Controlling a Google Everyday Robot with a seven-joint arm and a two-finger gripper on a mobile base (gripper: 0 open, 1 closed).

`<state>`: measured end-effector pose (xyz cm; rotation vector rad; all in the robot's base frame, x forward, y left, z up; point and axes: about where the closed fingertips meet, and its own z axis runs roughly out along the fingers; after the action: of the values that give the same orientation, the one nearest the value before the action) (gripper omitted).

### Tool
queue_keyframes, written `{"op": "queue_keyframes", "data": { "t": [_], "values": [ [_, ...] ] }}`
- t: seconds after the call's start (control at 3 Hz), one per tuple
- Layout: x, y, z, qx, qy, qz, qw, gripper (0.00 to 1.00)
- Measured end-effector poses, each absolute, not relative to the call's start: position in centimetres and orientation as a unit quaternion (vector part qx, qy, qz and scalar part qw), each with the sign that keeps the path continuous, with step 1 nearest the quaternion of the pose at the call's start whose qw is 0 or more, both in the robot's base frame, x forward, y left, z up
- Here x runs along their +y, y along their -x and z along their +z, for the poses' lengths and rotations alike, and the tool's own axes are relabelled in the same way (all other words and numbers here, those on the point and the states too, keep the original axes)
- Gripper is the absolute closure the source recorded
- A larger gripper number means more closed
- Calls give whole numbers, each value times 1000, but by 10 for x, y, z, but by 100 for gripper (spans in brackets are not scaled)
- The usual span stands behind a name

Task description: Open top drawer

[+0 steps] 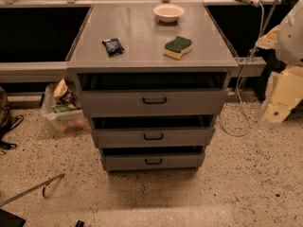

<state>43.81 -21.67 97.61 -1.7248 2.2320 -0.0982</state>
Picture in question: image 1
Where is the grey drawer cabinet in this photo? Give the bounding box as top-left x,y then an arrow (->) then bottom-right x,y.
68,2 -> 238,172

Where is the clear plastic bin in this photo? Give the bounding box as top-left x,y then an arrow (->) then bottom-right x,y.
40,83 -> 89,131

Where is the white bowl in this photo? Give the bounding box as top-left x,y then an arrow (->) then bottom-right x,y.
152,4 -> 185,23

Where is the dark blue snack packet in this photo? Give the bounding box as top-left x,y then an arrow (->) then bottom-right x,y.
102,38 -> 124,57

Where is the grey top drawer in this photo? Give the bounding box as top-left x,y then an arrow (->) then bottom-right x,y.
77,73 -> 227,117

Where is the grey metal rail frame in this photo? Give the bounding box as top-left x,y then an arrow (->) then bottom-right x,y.
0,0 -> 288,83

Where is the grey drawer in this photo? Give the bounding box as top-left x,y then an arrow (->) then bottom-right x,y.
93,115 -> 214,148
100,146 -> 205,171
77,73 -> 227,117

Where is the green yellow sponge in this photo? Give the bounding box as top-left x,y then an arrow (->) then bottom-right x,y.
164,36 -> 192,61

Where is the black object bottom left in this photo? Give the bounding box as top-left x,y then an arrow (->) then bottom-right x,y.
0,209 -> 26,227

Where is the grey middle drawer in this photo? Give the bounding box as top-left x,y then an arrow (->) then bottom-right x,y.
93,115 -> 214,148

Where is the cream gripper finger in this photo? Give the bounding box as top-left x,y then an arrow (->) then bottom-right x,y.
256,25 -> 280,50
260,65 -> 303,129

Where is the crumpled snack bag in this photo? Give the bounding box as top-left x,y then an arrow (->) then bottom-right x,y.
53,79 -> 77,105

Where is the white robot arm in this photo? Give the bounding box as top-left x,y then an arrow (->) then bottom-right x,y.
256,0 -> 303,129

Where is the metal rod on floor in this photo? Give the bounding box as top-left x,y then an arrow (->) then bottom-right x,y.
0,173 -> 65,208

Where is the white cable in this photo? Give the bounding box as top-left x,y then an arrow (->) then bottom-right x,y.
219,2 -> 266,138

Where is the grey bottom drawer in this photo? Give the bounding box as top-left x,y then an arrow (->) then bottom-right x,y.
100,146 -> 205,171

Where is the dark backpack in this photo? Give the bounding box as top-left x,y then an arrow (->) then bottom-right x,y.
0,86 -> 24,155

